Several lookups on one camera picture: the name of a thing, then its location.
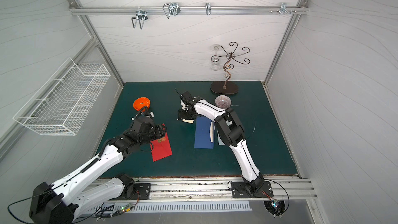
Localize red envelope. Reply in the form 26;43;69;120
150;127;173;162

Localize dark blue envelope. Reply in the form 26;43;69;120
194;116;215;149

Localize cream envelope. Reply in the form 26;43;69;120
181;117;195;124

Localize light blue envelope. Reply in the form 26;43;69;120
216;120;232;146

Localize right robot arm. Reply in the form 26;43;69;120
178;91;265;197

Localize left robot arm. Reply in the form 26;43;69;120
29;116;167;224

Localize orange plastic bowl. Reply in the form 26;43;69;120
133;97;151;111

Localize striped ceramic bowl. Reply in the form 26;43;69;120
215;95;232;109

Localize dark jewelry stand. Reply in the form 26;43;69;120
210;41;251;95

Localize metal hook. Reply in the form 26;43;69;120
205;3;211;16
269;3;297;15
131;8;148;30
162;2;181;19

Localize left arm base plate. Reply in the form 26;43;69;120
116;183;151;200

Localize white wire basket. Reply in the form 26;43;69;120
13;58;110;136

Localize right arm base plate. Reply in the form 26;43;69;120
228;181;274;199

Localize aluminium crossbar rail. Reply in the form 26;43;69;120
69;5;309;16

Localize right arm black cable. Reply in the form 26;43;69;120
264;178;290;212

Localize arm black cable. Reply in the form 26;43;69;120
7;192;47;224
264;178;290;212

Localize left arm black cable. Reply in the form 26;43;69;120
7;192;47;224

